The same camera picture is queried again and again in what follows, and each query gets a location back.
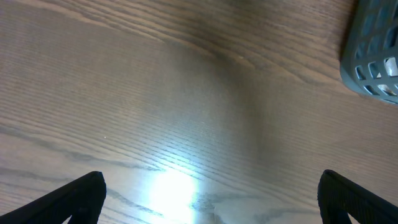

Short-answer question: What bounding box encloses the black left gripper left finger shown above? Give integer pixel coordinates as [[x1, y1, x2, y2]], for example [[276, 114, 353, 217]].
[[1, 171, 106, 224]]

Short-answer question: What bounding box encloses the grey plastic basket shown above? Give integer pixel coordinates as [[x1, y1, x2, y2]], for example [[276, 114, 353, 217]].
[[340, 0, 397, 105]]

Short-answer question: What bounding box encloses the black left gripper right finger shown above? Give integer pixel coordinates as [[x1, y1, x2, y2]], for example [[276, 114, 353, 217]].
[[317, 169, 397, 224]]

